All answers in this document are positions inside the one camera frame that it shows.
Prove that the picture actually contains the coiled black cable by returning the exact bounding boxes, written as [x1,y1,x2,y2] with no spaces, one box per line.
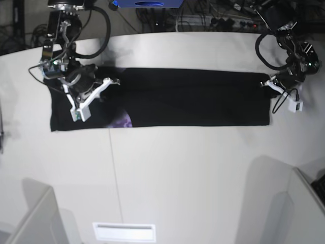
[29,24,49,48]

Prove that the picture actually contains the blue box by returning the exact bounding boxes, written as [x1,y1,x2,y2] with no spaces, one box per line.
[116,0,184,8]

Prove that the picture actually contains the black T-shirt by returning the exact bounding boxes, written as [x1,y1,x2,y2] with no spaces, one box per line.
[50,67,271,131]

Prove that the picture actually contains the white divider panel left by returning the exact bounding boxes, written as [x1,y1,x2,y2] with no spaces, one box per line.
[6,187,69,243]

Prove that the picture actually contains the white divider panel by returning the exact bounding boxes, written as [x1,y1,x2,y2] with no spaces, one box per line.
[285,168,324,243]
[6,187,69,243]

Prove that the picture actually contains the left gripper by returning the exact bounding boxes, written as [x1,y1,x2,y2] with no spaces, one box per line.
[260,72,306,96]

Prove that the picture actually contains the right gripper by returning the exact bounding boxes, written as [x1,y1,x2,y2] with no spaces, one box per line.
[59,65,120,107]

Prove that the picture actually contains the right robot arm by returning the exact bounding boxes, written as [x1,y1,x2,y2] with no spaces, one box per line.
[29,1,111,108]

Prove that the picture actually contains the black keyboard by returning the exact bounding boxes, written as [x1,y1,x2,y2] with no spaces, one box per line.
[311,175,325,204]

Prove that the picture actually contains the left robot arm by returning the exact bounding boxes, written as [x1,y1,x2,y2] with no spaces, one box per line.
[252,1,320,93]

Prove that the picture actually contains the white divider panel right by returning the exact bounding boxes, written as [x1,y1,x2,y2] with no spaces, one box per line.
[285,168,324,243]

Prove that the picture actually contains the white label plate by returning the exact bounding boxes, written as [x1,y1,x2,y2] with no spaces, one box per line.
[93,222,156,243]

